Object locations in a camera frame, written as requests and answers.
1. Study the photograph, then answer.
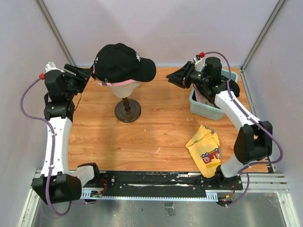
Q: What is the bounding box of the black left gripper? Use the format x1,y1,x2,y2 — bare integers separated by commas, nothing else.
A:
62,64,92,98

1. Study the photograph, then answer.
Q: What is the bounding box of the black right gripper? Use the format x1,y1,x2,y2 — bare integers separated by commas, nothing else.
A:
166,61,209,89

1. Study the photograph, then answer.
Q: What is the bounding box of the pink sport baseball cap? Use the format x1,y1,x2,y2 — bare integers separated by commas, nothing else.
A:
91,65,135,87

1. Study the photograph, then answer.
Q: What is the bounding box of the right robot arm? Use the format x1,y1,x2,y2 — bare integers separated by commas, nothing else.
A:
166,57,273,189

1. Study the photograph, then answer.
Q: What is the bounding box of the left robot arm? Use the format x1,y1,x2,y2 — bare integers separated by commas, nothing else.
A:
32,62,101,204

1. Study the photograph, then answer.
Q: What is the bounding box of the pink cap in bin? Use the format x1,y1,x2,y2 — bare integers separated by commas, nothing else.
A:
195,90,215,107

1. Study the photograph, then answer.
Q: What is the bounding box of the light teal plastic bin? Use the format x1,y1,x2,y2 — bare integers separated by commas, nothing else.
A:
189,69,238,121

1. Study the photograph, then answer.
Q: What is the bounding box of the cream mannequin head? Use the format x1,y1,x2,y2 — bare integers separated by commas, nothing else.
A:
109,80,141,98

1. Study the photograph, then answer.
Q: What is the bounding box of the black gold-logo baseball cap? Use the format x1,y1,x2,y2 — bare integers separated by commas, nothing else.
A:
221,75,241,98

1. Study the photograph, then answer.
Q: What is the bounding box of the yellow printed cloth hat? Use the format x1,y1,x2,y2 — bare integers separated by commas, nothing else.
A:
186,125,221,178

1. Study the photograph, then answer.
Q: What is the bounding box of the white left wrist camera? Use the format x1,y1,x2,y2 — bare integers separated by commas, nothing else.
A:
39,61,63,80

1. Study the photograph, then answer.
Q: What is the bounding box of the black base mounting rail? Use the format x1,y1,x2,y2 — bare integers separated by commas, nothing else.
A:
82,171,243,195

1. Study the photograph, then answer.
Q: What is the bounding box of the white cable duct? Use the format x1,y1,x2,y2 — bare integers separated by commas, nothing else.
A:
81,188,218,201

